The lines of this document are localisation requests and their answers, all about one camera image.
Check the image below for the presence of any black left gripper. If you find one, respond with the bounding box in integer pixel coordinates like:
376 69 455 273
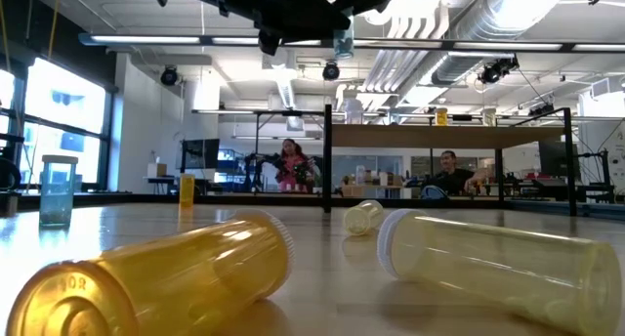
252 0 354 58

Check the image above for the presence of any blue pill bottle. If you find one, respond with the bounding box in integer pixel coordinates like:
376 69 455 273
332 12 355 61

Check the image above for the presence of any small pale yellow pill bottle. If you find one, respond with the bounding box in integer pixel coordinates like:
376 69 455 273
341 199 386 237

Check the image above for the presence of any wooden shelf with black legs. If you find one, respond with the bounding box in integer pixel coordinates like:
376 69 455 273
321 103 578 218

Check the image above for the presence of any black ceiling spotlight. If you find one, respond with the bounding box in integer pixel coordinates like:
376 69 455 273
321 60 342 82
160 64 181 87
526 103 556 117
478 56 520 86

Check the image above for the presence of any black overhead light bar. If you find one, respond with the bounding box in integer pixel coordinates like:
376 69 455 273
77 31 625 54

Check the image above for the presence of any person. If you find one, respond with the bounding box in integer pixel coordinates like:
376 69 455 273
275 138 313 193
424 149 489 196

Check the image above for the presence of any blue rounded object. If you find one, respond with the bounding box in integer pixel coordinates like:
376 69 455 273
420 184 448 200

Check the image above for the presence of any black background workbench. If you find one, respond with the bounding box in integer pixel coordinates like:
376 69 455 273
502 147 616 204

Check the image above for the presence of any small white bottle left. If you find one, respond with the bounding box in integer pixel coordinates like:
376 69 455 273
39 154 79 229

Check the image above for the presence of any black background rig frame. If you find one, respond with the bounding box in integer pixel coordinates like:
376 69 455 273
191 107 327 181

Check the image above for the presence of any silver ventilation duct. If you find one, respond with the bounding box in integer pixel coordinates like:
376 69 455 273
432 0 567 86

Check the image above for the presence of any yellow hanging cord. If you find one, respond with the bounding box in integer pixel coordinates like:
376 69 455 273
47 0 61 59

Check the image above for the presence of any large window black frame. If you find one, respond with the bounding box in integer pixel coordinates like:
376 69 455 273
0 57 116 190

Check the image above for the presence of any black aluminium table frame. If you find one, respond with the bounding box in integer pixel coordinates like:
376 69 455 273
0 190 625 221

